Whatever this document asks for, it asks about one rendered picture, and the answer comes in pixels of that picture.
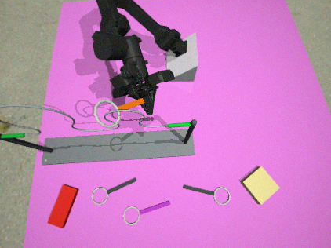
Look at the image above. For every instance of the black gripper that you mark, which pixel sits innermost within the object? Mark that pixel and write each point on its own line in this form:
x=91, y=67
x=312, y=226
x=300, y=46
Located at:
x=146, y=90

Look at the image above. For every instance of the grey ring with dark grey handle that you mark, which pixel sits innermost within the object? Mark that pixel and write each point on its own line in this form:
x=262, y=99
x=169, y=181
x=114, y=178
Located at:
x=113, y=189
x=208, y=192

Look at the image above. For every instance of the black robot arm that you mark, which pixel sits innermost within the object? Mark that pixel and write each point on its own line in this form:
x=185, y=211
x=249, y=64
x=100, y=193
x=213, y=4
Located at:
x=110, y=44

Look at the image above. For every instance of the grey ring with purple handle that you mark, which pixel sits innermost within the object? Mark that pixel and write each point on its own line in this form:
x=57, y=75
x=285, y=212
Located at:
x=145, y=210

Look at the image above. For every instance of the red rectangular block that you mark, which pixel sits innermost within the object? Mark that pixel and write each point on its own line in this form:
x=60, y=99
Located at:
x=62, y=208

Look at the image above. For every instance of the pale yellow square block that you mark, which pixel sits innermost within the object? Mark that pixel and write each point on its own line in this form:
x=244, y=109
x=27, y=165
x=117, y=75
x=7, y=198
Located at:
x=260, y=185

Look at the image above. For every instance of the orange long bar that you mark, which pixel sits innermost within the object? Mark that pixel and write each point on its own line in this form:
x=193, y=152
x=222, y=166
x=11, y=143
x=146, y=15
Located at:
x=122, y=107

